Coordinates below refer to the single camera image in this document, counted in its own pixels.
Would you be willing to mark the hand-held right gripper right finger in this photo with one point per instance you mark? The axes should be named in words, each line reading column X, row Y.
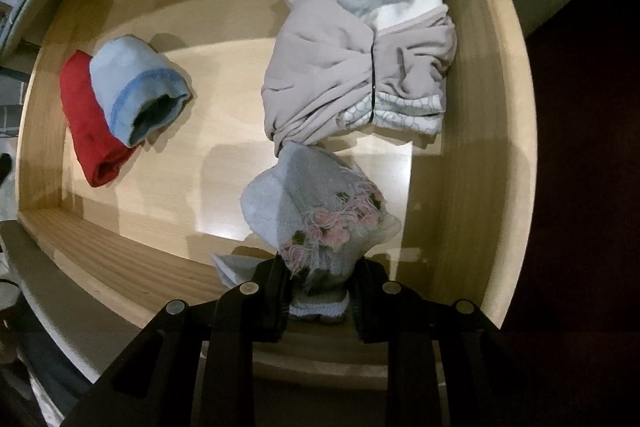
column 362, row 307

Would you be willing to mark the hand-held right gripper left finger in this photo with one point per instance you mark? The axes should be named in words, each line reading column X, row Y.
column 280, row 292

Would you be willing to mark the grey sock with pink flowers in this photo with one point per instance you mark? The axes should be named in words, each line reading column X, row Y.
column 310, row 207

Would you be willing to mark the wooden drawer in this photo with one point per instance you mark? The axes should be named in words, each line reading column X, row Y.
column 200, row 147

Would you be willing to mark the white patterned underwear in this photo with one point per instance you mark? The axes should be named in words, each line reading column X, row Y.
column 410, row 112

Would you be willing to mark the grey-beige underwear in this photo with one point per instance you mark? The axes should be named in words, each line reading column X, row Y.
column 320, row 72

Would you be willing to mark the red underwear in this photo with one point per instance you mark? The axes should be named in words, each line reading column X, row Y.
column 85, row 127

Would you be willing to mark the light blue underwear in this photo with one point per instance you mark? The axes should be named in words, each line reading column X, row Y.
column 125, row 77

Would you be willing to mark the plain white underwear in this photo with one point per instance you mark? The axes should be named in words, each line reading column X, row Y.
column 405, row 9

